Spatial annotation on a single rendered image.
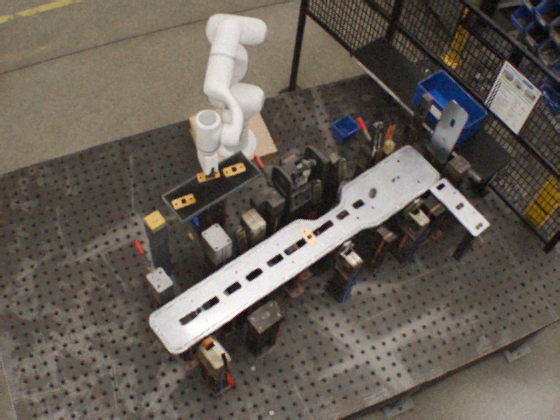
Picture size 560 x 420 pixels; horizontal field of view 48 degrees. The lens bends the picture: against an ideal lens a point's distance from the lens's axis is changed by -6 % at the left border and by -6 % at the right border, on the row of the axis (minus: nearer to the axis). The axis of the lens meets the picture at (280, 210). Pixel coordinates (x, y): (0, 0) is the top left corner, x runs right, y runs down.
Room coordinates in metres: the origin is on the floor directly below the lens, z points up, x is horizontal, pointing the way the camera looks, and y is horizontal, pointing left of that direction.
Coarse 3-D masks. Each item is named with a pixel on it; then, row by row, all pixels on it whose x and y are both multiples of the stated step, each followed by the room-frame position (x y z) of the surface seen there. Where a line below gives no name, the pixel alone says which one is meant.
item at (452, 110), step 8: (448, 104) 1.83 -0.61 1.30; (456, 104) 1.80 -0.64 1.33; (448, 112) 1.82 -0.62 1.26; (456, 112) 1.79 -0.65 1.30; (464, 112) 1.77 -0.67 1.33; (440, 120) 1.83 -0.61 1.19; (448, 120) 1.81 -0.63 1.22; (456, 120) 1.78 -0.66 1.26; (464, 120) 1.76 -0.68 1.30; (440, 128) 1.82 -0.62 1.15; (448, 128) 1.80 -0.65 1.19; (456, 128) 1.77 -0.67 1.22; (432, 136) 1.83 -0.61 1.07; (440, 136) 1.81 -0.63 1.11; (448, 136) 1.78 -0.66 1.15; (456, 136) 1.76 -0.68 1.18; (432, 144) 1.82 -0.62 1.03; (440, 144) 1.80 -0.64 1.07; (448, 144) 1.77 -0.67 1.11; (440, 152) 1.79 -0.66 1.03; (448, 152) 1.76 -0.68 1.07
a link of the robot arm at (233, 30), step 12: (228, 24) 1.66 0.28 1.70; (240, 24) 1.70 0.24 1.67; (252, 24) 1.75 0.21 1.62; (264, 24) 1.80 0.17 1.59; (216, 36) 1.62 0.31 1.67; (228, 36) 1.62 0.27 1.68; (240, 36) 1.67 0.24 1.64; (252, 36) 1.72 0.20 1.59; (264, 36) 1.76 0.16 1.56; (216, 48) 1.58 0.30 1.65; (228, 48) 1.58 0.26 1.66
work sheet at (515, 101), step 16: (512, 64) 1.98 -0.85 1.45; (496, 80) 2.01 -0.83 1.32; (512, 80) 1.96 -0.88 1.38; (528, 80) 1.92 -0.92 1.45; (496, 96) 1.98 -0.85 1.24; (512, 96) 1.94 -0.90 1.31; (528, 96) 1.89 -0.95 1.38; (496, 112) 1.96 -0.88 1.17; (512, 112) 1.91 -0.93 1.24; (528, 112) 1.87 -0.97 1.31; (512, 128) 1.89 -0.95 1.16
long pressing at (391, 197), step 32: (384, 160) 1.71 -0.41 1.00; (416, 160) 1.74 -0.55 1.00; (352, 192) 1.52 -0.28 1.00; (384, 192) 1.54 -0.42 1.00; (416, 192) 1.57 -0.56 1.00; (288, 224) 1.32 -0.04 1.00; (320, 224) 1.34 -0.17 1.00; (352, 224) 1.36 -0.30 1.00; (256, 256) 1.15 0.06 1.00; (288, 256) 1.18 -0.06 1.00; (320, 256) 1.20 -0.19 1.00; (192, 288) 0.97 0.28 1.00; (224, 288) 1.00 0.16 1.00; (256, 288) 1.02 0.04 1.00; (160, 320) 0.83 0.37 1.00; (192, 320) 0.85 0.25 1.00; (224, 320) 0.87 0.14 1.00
